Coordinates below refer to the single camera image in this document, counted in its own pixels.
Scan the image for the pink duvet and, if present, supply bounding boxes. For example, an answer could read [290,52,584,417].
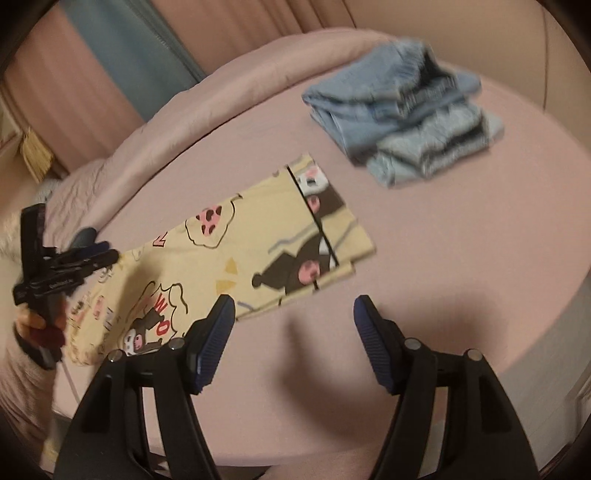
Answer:
[44,28,391,247]

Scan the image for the folded blue jeans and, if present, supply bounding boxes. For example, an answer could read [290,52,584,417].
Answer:
[303,39,504,187]

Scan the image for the teal curtain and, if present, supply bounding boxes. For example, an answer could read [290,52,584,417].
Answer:
[60,0,206,121]

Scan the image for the yellow cartoon print pants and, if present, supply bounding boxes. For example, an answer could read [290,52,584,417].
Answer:
[65,155,375,365]

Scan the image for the pink sleeved left forearm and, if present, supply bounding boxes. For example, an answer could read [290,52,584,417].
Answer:
[1,334,56,464]

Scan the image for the left hand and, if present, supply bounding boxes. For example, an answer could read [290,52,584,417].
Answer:
[15,304,66,350]

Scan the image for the yellow tasselled lamp shade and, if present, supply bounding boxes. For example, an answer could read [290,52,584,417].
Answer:
[20,128,55,184]

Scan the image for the pink curtain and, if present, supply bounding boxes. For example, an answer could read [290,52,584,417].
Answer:
[1,1,353,171]

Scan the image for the pink bed sheet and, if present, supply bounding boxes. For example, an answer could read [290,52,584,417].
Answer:
[99,81,590,466]

